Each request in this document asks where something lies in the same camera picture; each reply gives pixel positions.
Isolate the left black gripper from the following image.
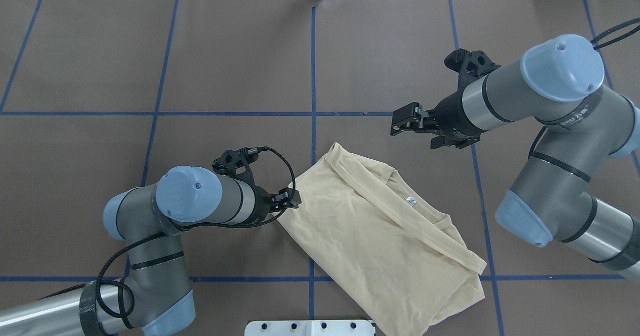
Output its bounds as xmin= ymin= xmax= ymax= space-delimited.
xmin=211 ymin=148 xmax=302 ymax=224

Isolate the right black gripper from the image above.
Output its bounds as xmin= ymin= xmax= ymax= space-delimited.
xmin=390 ymin=48 xmax=501 ymax=149

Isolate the cream long-sleeve graphic shirt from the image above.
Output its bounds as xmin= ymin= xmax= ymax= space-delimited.
xmin=279 ymin=143 xmax=487 ymax=336

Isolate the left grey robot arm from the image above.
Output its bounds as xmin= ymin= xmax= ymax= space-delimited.
xmin=1 ymin=146 xmax=302 ymax=336

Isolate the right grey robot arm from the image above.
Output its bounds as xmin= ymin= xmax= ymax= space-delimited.
xmin=390 ymin=19 xmax=640 ymax=281

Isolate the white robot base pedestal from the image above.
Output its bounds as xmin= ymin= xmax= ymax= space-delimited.
xmin=244 ymin=320 xmax=377 ymax=336

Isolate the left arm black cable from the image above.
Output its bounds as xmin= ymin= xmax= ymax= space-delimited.
xmin=40 ymin=146 xmax=297 ymax=322

